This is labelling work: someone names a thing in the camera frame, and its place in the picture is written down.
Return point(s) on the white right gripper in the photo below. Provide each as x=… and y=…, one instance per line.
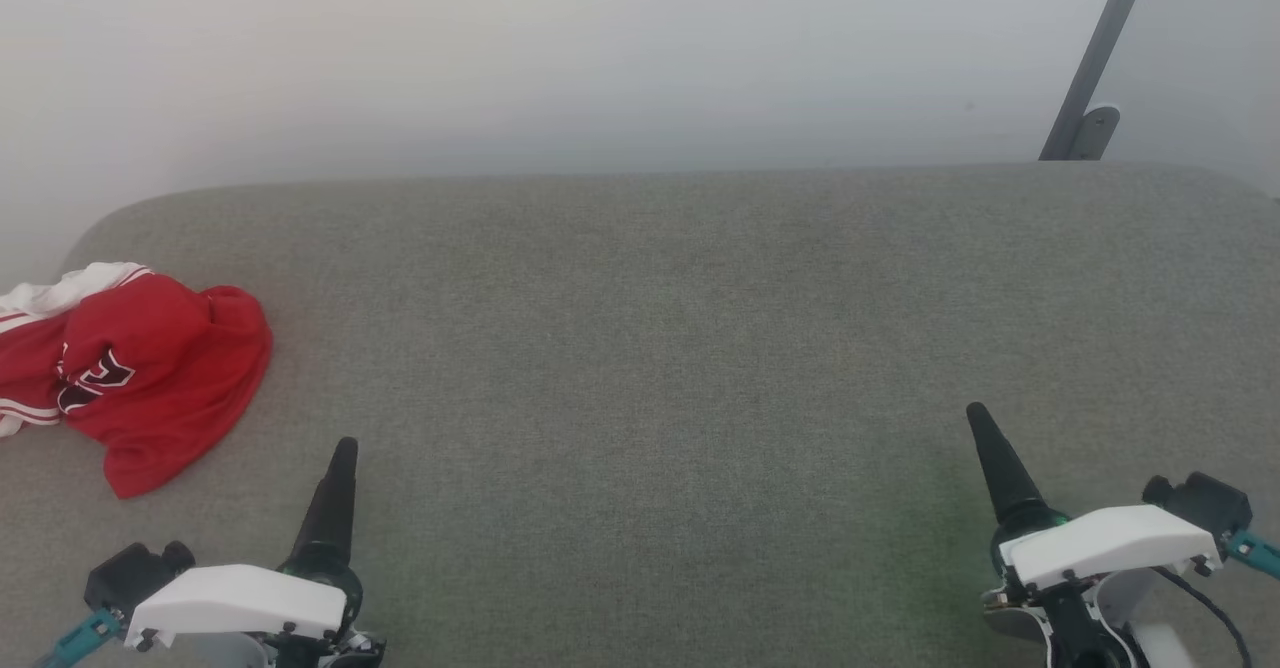
x=1100, y=543

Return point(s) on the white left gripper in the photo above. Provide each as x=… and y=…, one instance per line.
x=240, y=598

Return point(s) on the red basketball jersey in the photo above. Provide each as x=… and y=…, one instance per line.
x=160, y=378

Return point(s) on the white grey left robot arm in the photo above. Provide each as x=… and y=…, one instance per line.
x=232, y=653

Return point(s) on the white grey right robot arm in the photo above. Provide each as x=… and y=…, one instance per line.
x=1160, y=648

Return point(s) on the grey fabric sofa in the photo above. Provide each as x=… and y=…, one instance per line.
x=660, y=368

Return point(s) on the grey metal pole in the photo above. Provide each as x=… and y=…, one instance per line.
x=1100, y=48

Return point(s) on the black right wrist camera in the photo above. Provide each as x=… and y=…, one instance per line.
x=1200, y=503

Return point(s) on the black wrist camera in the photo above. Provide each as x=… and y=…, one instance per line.
x=135, y=573
x=1200, y=503

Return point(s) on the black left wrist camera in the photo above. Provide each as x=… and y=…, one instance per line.
x=135, y=573

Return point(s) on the teal right camera connector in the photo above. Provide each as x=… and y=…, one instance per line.
x=1255, y=550

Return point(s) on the teal camera connector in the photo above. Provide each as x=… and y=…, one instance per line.
x=1255, y=550
x=82, y=638

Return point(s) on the teal left camera connector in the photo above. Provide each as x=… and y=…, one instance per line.
x=82, y=638

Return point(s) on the grey metal pole bracket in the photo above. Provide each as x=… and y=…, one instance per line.
x=1098, y=133

